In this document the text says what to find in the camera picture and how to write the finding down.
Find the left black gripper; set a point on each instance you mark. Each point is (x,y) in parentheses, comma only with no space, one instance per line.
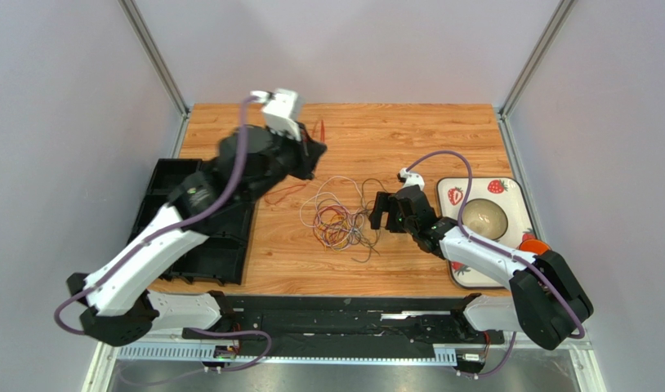
(307,151)

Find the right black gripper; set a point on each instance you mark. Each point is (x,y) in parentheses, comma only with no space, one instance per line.
(390,209)

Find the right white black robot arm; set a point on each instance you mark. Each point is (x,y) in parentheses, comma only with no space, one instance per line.
(546,302)

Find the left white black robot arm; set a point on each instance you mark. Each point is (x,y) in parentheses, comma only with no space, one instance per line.
(120,307)

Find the beige ceramic bowl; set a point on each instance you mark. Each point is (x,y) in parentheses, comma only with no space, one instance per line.
(485,218)

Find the black compartment organizer tray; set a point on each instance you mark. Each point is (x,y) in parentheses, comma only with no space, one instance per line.
(221,258)

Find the orange plastic cup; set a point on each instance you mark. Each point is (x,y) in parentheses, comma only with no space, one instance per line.
(534,245)

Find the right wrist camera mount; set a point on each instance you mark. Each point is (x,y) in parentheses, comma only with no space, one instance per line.
(410,178)

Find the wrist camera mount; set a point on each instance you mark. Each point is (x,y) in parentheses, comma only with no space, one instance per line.
(281,109)
(410,178)

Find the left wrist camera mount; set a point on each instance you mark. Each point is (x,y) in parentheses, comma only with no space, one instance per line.
(281,109)

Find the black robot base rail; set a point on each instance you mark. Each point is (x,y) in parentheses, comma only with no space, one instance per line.
(352,327)

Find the left aluminium frame post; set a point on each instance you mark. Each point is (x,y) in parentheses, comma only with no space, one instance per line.
(142,31)

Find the aluminium frame post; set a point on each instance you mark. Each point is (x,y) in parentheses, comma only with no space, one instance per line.
(547,37)
(142,31)

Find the right aluminium frame post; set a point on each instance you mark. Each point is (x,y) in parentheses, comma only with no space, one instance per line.
(547,37)

